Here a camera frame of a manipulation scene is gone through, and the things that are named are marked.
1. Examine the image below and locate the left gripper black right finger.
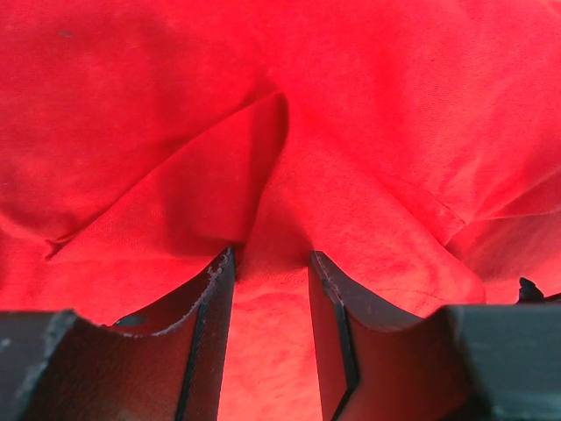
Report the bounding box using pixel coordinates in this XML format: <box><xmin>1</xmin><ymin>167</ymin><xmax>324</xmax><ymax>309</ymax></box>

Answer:
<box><xmin>308</xmin><ymin>252</ymin><xmax>560</xmax><ymax>420</ymax></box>

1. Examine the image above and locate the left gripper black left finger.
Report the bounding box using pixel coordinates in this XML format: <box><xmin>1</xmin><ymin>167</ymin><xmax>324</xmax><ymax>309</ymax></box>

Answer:
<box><xmin>1</xmin><ymin>248</ymin><xmax>236</xmax><ymax>420</ymax></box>

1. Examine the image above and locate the red t shirt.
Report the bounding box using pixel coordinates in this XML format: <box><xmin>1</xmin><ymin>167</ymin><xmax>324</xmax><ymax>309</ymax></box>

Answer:
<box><xmin>1</xmin><ymin>1</ymin><xmax>560</xmax><ymax>420</ymax></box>

